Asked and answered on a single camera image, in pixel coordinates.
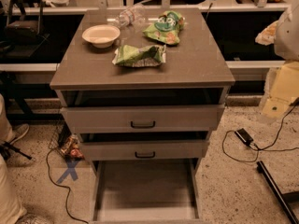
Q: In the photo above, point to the top grey drawer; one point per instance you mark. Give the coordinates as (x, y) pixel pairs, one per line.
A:
(143, 119)

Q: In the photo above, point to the bottom grey open drawer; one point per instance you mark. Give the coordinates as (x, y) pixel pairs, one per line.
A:
(145, 192)

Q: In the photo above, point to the grey drawer cabinet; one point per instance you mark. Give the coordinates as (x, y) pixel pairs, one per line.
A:
(194, 73)

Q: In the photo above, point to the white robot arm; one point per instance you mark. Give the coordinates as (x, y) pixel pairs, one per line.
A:
(286, 43)

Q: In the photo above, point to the black metal stand leg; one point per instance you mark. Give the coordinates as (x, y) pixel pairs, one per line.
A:
(284, 199)

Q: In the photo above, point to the black chair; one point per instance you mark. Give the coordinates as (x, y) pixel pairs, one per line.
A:
(23, 34)

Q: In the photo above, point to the white paper bowl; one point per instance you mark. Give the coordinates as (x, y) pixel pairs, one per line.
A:
(101, 36)

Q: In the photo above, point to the middle grey drawer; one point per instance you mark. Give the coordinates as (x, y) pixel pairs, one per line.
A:
(148, 150)

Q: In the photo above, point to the black power adapter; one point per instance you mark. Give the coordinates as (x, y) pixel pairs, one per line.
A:
(244, 136)

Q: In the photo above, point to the beige trouser leg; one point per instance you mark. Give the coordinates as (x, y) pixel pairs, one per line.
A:
(11, 209)

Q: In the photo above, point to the green jalapeno chip bag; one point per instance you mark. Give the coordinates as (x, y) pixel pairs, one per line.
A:
(149, 56)

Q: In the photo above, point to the blue tape cross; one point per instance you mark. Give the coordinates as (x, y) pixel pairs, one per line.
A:
(69, 171)

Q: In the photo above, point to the colourful snack bag on floor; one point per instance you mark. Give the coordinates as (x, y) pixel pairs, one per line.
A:
(70, 148)

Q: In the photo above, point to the green cartoon snack bag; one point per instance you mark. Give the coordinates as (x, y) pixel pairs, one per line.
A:
(166, 28)

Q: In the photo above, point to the grey sneaker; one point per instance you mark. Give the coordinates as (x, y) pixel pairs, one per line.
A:
(18, 132)

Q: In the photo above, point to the black tripod leg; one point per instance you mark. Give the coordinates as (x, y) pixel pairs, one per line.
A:
(5, 148)

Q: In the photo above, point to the clear plastic water bottle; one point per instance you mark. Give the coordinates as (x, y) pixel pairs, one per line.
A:
(132, 16)

